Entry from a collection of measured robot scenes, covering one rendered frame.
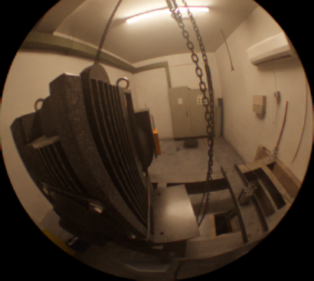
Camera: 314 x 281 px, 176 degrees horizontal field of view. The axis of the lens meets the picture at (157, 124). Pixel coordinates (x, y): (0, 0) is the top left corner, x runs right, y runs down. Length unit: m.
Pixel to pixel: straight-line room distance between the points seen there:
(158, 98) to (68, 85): 3.30
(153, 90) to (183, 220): 3.31
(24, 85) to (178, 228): 1.78
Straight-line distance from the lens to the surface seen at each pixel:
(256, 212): 1.11
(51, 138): 0.19
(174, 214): 0.71
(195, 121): 3.27
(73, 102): 0.15
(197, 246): 0.90
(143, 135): 0.59
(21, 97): 1.42
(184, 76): 3.40
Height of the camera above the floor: 1.55
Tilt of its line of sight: 15 degrees down
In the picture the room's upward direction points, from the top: 9 degrees counter-clockwise
